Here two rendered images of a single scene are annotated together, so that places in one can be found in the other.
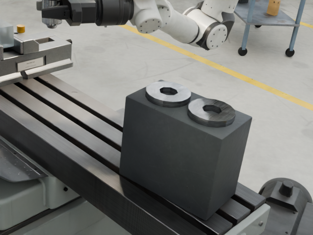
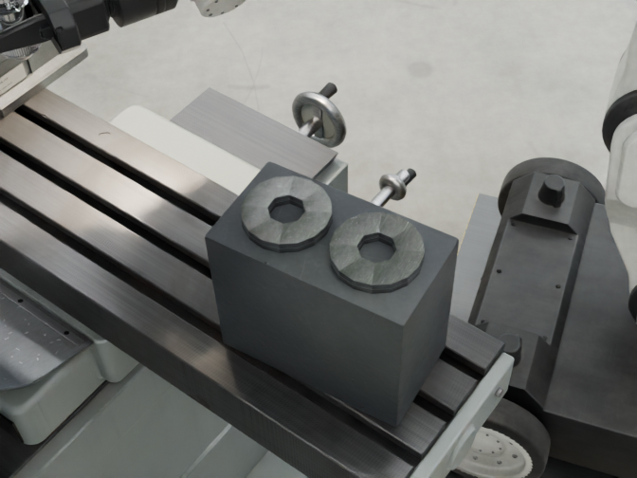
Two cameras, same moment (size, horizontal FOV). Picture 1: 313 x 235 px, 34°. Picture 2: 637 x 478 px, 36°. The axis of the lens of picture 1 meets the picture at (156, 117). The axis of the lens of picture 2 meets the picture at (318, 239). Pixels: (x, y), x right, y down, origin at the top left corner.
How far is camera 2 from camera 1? 38 cm
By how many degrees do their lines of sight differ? 21
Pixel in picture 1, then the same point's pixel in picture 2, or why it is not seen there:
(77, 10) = (66, 27)
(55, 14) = (23, 39)
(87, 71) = not seen: outside the picture
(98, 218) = not seen: hidden behind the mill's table
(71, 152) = (125, 305)
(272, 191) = (526, 200)
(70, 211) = not seen: hidden behind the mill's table
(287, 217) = (556, 249)
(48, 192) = (100, 361)
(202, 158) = (373, 346)
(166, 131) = (297, 299)
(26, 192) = (61, 376)
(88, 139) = (153, 262)
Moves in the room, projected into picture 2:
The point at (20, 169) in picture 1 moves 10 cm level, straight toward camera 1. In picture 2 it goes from (39, 342) to (53, 411)
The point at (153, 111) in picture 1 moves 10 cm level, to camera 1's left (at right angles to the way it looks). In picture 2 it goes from (264, 267) to (159, 272)
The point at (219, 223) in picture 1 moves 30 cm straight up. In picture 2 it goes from (422, 428) to (442, 244)
